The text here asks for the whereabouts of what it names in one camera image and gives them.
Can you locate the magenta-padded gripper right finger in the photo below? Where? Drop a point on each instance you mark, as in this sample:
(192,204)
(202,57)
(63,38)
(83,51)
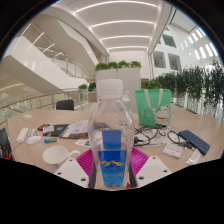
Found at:
(151,168)

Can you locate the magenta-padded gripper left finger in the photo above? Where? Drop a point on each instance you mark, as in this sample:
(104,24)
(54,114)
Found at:
(71,171)

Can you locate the clear blue-labelled water bottle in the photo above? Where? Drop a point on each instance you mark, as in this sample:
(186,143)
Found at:
(111,143)

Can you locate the white cup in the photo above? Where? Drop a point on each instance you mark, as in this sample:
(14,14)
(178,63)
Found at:
(56,156)

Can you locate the small white box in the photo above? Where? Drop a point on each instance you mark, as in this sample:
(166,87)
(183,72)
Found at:
(173,150)

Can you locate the colourful sticker sheet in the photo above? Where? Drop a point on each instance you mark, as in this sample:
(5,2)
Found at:
(82,142)

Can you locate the small teal box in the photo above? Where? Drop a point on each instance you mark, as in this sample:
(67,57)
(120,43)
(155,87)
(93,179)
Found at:
(50,140)

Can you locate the black notebook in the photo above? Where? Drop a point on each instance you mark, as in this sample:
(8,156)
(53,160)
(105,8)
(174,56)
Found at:
(59,130)

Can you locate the white packet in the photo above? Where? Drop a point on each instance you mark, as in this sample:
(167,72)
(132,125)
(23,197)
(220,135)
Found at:
(194,157)

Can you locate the open paper booklet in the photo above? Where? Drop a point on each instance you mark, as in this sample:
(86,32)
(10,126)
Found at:
(78,128)

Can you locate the white computer mouse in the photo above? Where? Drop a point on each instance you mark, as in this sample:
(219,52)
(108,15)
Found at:
(33,140)

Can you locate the dark red phone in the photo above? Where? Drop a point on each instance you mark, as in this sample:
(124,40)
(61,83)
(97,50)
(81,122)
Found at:
(43,127)

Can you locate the white power strip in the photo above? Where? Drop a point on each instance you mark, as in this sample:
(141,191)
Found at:
(22,135)

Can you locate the green tote bag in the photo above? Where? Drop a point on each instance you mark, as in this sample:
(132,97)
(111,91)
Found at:
(150,106)

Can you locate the white paper slip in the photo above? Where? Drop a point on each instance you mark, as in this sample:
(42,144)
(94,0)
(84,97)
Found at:
(28,116)

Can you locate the red and black chair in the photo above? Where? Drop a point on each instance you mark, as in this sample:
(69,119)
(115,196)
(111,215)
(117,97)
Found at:
(5,145)

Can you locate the clear pump bottle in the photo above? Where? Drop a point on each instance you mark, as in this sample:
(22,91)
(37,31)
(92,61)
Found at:
(126,99)

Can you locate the wooden handrail glass railing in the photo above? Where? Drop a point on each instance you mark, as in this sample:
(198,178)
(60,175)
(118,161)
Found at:
(33,101)

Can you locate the white cabinet topped with plants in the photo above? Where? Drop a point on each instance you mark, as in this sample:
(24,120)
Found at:
(128,83)

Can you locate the row of green plants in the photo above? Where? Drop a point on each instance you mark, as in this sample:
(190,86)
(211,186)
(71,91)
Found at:
(193,83)

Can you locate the white staircase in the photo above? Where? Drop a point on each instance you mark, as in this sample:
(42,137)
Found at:
(43,63)

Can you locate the ceiling light strips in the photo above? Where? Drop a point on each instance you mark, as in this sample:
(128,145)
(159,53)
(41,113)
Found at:
(123,23)

